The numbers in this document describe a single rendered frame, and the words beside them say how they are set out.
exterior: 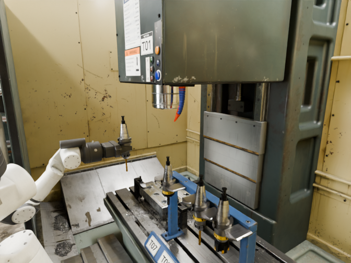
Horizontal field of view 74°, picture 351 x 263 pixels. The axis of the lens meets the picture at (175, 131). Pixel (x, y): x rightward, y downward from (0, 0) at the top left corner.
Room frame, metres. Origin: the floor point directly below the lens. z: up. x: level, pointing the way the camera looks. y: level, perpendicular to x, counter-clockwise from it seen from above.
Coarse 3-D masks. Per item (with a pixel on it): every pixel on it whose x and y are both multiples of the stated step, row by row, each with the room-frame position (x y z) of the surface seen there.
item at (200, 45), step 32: (160, 0) 0.79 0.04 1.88; (192, 0) 0.84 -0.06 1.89; (224, 0) 0.91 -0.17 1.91; (256, 0) 1.00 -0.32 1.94; (288, 0) 1.11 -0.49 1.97; (192, 32) 0.84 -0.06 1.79; (224, 32) 0.91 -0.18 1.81; (256, 32) 1.01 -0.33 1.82; (192, 64) 0.84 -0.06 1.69; (224, 64) 0.92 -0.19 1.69; (256, 64) 1.02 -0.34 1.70
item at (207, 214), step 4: (212, 208) 0.70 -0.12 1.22; (216, 208) 0.70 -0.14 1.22; (204, 212) 0.68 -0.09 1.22; (208, 212) 0.68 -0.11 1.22; (212, 212) 0.68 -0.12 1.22; (216, 212) 0.68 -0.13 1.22; (204, 216) 0.66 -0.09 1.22; (208, 216) 0.66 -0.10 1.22; (212, 216) 0.66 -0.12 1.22; (208, 220) 0.64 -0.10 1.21
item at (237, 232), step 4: (236, 224) 0.62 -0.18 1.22; (240, 224) 0.61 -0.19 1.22; (228, 228) 0.60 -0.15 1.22; (232, 228) 0.60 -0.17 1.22; (236, 228) 0.60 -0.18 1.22; (240, 228) 0.60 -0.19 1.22; (244, 228) 0.60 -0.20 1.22; (224, 232) 0.58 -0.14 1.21; (228, 232) 0.58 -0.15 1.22; (232, 232) 0.58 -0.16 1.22; (236, 232) 0.58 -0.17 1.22; (240, 232) 0.58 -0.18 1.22; (244, 232) 0.58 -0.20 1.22; (248, 232) 0.58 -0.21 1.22; (228, 236) 0.56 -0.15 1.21; (232, 236) 0.56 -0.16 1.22; (236, 236) 0.56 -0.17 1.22; (240, 236) 0.56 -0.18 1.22; (244, 236) 0.56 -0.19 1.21; (236, 240) 0.55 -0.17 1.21
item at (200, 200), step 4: (196, 188) 0.72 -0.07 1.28; (200, 188) 0.71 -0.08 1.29; (204, 188) 0.71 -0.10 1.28; (196, 192) 0.72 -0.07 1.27; (200, 192) 0.71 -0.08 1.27; (204, 192) 0.71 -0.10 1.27; (196, 196) 0.71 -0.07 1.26; (200, 196) 0.70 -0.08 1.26; (204, 196) 0.71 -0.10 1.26; (196, 200) 0.71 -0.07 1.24; (200, 200) 0.70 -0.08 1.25; (204, 200) 0.71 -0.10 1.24; (196, 204) 0.71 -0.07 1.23; (200, 204) 0.70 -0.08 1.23; (204, 204) 0.70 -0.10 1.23
